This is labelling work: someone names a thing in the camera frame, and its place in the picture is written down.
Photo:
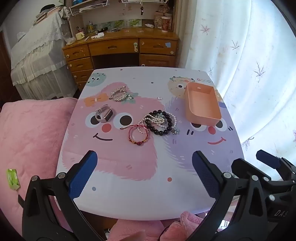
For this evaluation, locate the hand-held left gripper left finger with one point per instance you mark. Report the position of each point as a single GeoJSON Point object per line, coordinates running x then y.
{"type": "Point", "coordinates": [83, 173]}

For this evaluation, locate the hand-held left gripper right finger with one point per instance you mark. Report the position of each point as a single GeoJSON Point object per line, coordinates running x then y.
{"type": "Point", "coordinates": [204, 173]}

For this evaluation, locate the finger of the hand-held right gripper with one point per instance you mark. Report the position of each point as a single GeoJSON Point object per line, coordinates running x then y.
{"type": "Point", "coordinates": [268, 158]}
{"type": "Point", "coordinates": [240, 165]}

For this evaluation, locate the rose gold smart watch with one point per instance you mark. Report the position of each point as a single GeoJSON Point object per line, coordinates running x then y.
{"type": "Point", "coordinates": [105, 114]}

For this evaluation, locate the orange plastic box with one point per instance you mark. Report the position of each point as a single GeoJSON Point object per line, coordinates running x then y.
{"type": "Point", "coordinates": [203, 104]}

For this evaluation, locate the rhinestone leaf hair clip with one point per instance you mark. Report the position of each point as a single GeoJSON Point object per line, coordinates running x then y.
{"type": "Point", "coordinates": [118, 95]}

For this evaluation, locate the pink plush blanket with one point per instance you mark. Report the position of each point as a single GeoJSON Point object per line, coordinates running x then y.
{"type": "Point", "coordinates": [34, 139]}

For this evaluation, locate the green snack packet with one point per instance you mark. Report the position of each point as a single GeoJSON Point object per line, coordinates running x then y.
{"type": "Point", "coordinates": [12, 179]}

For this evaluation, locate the pink plush cloth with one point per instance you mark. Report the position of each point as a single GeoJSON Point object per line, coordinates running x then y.
{"type": "Point", "coordinates": [138, 229]}

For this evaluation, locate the white leaf print curtain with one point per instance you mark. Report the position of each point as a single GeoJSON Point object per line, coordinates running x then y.
{"type": "Point", "coordinates": [242, 69]}

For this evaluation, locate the white lace bed cover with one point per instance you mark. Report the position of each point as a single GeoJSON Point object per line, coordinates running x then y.
{"type": "Point", "coordinates": [39, 58]}

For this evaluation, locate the green drawer safety lock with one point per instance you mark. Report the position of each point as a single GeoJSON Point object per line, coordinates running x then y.
{"type": "Point", "coordinates": [135, 47]}

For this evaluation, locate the white tissue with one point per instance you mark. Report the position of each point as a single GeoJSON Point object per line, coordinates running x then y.
{"type": "Point", "coordinates": [98, 35]}

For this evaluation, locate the wooden desk with drawers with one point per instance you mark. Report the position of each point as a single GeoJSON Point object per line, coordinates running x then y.
{"type": "Point", "coordinates": [115, 38]}

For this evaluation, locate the black tube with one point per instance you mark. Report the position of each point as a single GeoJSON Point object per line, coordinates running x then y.
{"type": "Point", "coordinates": [103, 29]}

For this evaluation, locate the glass jar with pens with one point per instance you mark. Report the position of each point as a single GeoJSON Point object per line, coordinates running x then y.
{"type": "Point", "coordinates": [90, 27]}

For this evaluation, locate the red paper cup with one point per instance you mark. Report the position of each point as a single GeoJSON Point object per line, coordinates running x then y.
{"type": "Point", "coordinates": [165, 24]}

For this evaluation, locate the small white bottle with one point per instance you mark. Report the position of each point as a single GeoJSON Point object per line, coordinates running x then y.
{"type": "Point", "coordinates": [149, 25]}

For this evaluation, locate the patterned storage tin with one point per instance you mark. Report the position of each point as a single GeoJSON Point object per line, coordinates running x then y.
{"type": "Point", "coordinates": [158, 22]}

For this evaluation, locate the pile of books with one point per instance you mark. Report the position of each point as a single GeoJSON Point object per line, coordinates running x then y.
{"type": "Point", "coordinates": [48, 14]}

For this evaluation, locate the hanging keys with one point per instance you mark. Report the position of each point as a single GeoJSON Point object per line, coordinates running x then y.
{"type": "Point", "coordinates": [141, 11]}

